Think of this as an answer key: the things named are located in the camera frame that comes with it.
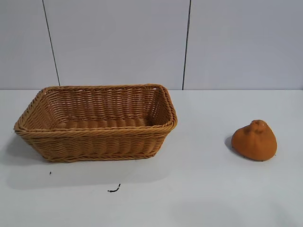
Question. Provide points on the orange toy fruit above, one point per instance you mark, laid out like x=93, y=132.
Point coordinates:
x=254, y=146

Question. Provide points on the black curved scrap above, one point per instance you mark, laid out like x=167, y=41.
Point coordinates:
x=115, y=189

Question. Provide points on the woven wicker basket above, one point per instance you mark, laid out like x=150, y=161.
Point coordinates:
x=94, y=144

